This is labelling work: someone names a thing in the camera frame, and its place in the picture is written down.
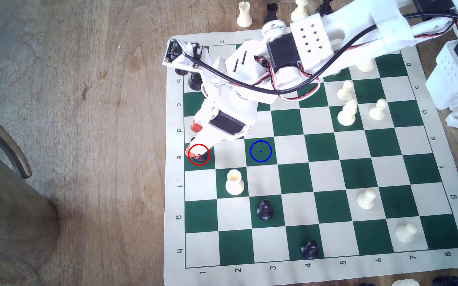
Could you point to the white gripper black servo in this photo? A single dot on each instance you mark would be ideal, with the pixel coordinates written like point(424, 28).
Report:
point(227, 123)

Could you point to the black chess rook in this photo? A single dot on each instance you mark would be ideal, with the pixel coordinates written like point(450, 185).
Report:
point(201, 158)

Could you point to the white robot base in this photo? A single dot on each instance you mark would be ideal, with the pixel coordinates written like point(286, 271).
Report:
point(453, 79)

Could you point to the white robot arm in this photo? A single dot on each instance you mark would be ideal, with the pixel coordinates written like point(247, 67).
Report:
point(312, 35)

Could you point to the black chess queen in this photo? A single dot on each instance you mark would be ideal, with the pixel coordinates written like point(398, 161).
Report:
point(195, 82)

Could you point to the black chess pawn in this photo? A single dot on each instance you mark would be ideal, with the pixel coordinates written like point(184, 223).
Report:
point(271, 12)
point(309, 250)
point(264, 210)

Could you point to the white chess rook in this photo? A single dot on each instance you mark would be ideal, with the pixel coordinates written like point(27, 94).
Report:
point(245, 15)

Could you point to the green and white chess mat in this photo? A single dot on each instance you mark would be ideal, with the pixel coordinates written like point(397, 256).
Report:
point(332, 170)

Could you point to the white chess bishop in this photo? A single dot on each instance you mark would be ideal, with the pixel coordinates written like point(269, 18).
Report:
point(347, 114)

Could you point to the white chess pawn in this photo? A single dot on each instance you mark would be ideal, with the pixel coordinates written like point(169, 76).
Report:
point(378, 110)
point(367, 199)
point(346, 91)
point(406, 233)

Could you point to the white chess piece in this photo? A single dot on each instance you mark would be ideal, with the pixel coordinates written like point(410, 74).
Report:
point(299, 10)
point(366, 66)
point(406, 283)

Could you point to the black chess piece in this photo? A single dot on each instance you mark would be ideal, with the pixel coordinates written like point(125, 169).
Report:
point(447, 281)
point(324, 7)
point(367, 284)

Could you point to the white pawn on f2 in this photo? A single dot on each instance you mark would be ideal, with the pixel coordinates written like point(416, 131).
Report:
point(235, 182)

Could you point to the curved metal chair bar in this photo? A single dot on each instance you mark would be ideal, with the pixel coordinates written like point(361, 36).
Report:
point(14, 155)

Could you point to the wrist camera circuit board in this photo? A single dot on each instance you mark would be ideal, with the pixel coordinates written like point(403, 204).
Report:
point(172, 51)

